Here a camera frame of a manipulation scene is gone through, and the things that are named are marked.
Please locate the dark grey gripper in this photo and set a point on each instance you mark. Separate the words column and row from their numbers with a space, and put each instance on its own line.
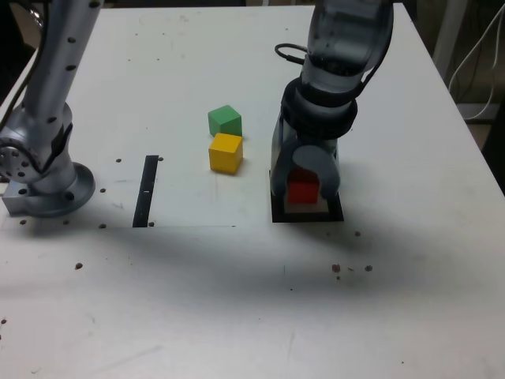
column 317, row 141

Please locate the black tape strip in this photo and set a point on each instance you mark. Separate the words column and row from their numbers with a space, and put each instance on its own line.
column 144, row 197

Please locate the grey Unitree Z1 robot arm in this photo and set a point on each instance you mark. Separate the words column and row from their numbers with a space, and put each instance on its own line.
column 51, row 79

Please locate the yellow cube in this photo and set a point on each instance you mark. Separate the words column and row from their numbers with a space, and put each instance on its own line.
column 225, row 156

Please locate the black tape square outline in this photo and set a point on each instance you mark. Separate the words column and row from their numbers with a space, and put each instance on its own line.
column 307, row 218

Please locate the green cube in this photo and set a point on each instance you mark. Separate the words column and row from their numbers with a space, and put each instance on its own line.
column 224, row 118

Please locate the red cube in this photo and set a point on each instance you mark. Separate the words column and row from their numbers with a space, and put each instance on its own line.
column 303, row 192

